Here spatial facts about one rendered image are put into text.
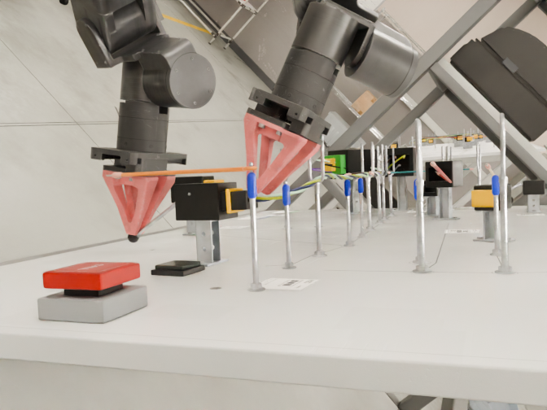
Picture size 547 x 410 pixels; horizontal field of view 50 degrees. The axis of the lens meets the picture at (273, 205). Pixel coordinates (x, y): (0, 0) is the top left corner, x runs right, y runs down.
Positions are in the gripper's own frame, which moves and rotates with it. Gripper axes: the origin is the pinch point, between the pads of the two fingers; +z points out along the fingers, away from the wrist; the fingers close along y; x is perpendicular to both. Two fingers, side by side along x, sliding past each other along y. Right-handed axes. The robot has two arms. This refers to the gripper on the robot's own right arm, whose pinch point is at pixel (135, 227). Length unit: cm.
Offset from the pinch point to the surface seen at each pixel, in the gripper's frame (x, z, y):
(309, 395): -6, 38, 51
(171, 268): -11.0, 1.7, -7.6
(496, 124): -28, -21, 97
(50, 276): -13.3, -1.0, -25.2
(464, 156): 10, -12, 313
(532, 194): -40, -6, 72
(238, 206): -14.4, -4.7, -1.2
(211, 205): -11.5, -4.5, -2.0
